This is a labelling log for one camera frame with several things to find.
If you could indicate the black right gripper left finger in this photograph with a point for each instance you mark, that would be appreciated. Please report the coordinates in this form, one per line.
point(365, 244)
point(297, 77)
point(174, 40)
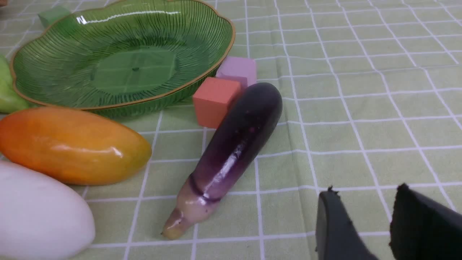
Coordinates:
point(335, 233)

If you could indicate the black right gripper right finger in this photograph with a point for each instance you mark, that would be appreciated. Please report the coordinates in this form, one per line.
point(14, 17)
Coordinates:
point(423, 229)

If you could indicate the purple toy eggplant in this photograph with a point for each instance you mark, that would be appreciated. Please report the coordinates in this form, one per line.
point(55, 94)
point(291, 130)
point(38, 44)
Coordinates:
point(236, 142)

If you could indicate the orange toy mango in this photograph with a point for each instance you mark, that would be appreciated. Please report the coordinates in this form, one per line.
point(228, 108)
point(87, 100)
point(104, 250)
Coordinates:
point(73, 146)

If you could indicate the white toy radish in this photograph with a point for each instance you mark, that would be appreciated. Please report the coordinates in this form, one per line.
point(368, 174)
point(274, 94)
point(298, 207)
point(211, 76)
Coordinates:
point(40, 217)

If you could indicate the green toy cucumber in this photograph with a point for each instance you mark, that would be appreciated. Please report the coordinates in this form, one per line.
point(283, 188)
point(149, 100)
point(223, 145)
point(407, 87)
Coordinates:
point(10, 101)

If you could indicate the orange foam cube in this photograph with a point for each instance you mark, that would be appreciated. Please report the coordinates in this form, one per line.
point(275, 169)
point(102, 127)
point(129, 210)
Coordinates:
point(213, 99)

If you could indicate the pink foam cube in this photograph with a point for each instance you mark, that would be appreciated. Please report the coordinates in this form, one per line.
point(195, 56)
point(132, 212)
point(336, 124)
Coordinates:
point(241, 69)

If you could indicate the green glass leaf plate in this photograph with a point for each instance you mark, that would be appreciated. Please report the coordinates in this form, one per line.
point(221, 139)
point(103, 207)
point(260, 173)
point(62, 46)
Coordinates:
point(129, 58)

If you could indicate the green foam cube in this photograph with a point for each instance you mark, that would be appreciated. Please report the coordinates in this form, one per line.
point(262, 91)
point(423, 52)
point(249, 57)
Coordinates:
point(48, 17)

